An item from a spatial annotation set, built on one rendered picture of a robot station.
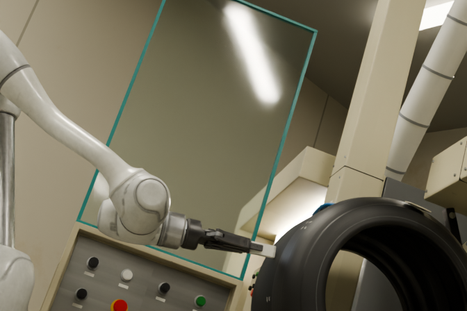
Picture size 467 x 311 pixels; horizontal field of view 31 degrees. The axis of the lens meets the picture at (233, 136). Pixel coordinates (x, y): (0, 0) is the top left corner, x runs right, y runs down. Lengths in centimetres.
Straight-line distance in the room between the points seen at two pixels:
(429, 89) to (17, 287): 177
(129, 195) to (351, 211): 57
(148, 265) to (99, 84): 272
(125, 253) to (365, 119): 85
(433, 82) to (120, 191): 156
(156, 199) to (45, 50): 330
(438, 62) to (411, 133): 28
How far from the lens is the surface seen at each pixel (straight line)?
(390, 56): 276
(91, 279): 259
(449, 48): 311
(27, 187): 489
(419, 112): 315
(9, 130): 225
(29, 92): 211
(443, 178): 252
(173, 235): 203
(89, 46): 522
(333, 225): 204
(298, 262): 200
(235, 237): 205
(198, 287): 263
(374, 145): 262
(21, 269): 193
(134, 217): 186
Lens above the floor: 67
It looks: 23 degrees up
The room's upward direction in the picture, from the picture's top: 18 degrees clockwise
